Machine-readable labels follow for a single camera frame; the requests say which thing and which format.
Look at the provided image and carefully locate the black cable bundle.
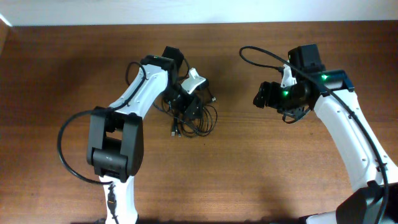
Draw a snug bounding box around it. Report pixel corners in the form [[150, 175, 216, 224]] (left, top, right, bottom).
[[152, 90, 218, 138]]

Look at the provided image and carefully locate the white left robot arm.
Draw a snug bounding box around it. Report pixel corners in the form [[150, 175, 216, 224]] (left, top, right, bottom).
[[86, 46, 206, 223]]

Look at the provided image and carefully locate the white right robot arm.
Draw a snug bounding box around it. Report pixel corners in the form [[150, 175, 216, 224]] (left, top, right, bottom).
[[253, 44, 397, 223]]

